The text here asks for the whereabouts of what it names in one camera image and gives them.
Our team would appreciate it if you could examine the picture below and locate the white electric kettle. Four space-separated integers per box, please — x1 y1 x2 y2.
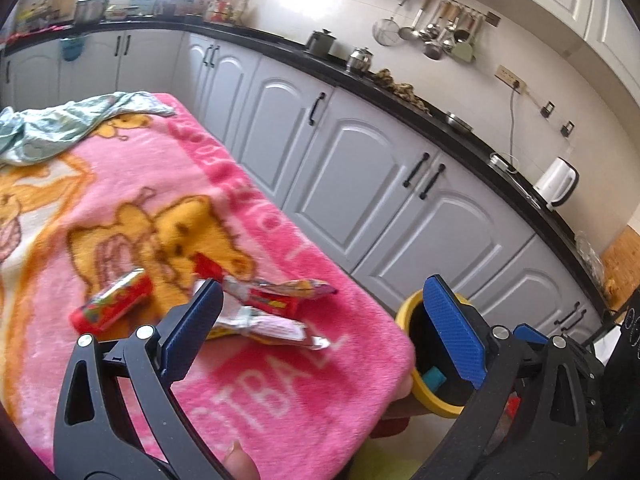
532 156 580 211

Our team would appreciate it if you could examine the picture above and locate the person's left hand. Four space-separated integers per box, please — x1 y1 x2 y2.
222 440 262 480

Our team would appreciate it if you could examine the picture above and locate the steel bowl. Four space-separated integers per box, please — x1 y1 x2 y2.
445 111 473 133

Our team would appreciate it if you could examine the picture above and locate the steel mesh strainer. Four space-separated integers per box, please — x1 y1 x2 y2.
372 0 416 47

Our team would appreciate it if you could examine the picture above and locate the dark lidded pot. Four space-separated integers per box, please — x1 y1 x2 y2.
306 29 337 57

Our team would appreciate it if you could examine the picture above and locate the pink printed blanket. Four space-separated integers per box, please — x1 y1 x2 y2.
0 92 416 480

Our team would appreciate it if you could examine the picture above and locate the clear plastic bag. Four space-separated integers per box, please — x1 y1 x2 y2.
575 232 608 281

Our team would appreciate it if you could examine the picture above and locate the yellow green cloth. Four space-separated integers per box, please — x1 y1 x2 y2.
350 435 416 480

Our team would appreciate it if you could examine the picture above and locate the steel teapot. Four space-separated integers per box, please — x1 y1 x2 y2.
346 46 373 75

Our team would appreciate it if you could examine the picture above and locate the white charger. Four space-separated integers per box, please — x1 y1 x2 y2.
489 152 521 173

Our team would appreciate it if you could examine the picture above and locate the red and yellow wrapper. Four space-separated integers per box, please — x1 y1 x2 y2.
192 252 293 317

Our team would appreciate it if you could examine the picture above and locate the black power cable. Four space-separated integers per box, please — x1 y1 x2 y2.
507 87 519 161

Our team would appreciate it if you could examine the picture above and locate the steel stock pot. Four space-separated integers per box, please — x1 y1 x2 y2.
75 0 107 23

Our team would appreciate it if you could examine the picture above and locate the white and pink wrapper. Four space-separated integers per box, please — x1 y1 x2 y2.
207 304 331 351

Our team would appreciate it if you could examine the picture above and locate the wall utensil rail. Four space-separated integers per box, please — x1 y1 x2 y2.
420 0 501 27

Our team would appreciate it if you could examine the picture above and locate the white base cabinet unit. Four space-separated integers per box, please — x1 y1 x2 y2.
0 27 603 341

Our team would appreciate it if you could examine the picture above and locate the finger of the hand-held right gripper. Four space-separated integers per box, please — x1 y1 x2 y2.
514 324 550 348
567 341 608 381

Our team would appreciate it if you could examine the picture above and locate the group of condiment bottles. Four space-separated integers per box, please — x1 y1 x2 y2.
202 0 248 25

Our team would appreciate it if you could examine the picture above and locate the black kitchen countertop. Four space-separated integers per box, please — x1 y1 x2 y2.
0 17 616 311

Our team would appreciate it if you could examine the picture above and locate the brown patterned rag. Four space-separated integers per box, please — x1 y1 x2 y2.
375 67 431 111

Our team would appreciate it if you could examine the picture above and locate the row of hanging steel utensils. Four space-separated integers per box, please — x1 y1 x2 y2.
397 0 483 61

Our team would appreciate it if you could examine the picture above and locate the red snack packet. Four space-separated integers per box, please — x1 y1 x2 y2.
69 267 152 335

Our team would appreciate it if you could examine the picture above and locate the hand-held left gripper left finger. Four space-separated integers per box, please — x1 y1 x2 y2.
54 279 236 480

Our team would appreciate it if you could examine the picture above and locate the beige wall socket strip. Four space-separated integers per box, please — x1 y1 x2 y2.
495 65 527 93

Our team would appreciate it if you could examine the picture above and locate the yellow bin with black bag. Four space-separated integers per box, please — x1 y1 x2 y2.
395 290 483 418

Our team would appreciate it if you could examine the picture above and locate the red dish cloth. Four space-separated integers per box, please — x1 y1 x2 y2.
10 22 71 43

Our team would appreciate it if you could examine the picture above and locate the blue hanging cabinet bin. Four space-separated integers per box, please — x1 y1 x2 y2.
60 36 86 62

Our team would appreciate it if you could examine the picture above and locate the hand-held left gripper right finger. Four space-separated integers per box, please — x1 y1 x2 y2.
420 275 601 480

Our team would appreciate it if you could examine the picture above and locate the light blue cloth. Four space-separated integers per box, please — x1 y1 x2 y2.
0 91 176 166

